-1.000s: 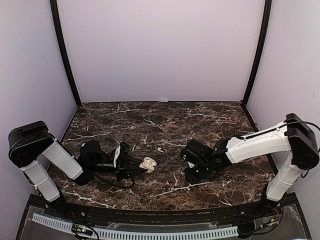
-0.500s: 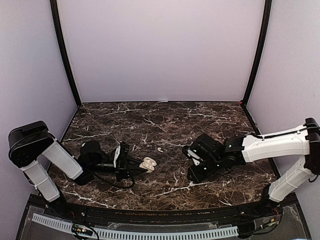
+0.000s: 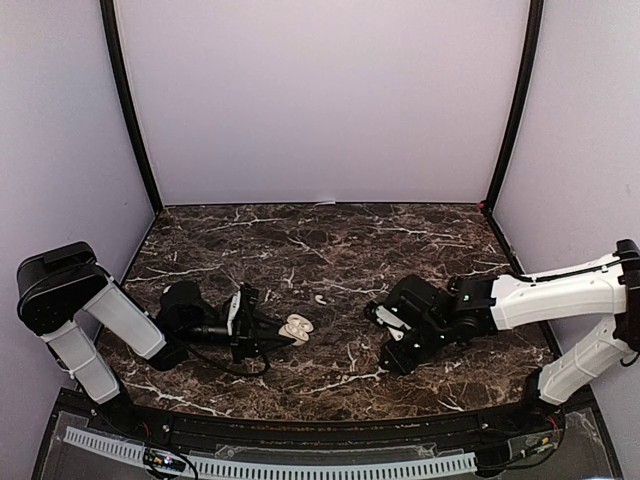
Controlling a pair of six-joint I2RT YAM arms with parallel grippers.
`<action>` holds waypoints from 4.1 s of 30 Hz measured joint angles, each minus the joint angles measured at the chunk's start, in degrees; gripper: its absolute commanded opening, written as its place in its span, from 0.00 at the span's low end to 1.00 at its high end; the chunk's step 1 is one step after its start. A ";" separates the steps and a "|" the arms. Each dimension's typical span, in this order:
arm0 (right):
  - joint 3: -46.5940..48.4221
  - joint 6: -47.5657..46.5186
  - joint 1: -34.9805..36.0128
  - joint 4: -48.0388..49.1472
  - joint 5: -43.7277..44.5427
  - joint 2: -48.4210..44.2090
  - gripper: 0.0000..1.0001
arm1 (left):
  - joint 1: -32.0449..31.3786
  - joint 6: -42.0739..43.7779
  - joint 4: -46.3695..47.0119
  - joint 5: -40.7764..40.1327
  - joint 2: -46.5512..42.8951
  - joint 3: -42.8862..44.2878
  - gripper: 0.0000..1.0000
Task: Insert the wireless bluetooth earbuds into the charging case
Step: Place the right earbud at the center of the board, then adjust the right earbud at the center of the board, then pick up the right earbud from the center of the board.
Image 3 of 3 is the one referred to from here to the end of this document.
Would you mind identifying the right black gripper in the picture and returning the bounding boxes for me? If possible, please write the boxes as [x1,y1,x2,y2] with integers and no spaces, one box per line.
[379,319,453,377]

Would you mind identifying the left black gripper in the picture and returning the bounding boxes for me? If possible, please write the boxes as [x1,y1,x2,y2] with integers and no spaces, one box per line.
[179,310,292,365]

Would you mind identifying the small white charging case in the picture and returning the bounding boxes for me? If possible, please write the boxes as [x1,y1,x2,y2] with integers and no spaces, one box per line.
[278,314,314,347]

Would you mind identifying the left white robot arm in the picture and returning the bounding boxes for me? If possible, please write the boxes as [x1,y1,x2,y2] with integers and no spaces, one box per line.
[16,241,305,436]

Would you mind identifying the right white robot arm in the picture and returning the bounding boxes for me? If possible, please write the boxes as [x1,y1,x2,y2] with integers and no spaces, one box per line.
[364,239,639,434]

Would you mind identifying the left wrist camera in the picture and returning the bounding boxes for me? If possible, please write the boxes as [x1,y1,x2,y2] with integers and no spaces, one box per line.
[222,283,259,341]

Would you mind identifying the black front rail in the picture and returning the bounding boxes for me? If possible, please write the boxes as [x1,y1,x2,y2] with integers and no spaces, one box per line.
[135,404,565,451]

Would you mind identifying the white slotted cable duct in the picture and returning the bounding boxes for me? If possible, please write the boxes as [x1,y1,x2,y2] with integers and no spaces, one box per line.
[62,426,477,479]

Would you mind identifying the right black frame post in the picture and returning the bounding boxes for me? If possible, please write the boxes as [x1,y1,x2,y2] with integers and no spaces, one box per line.
[482,0,544,216]

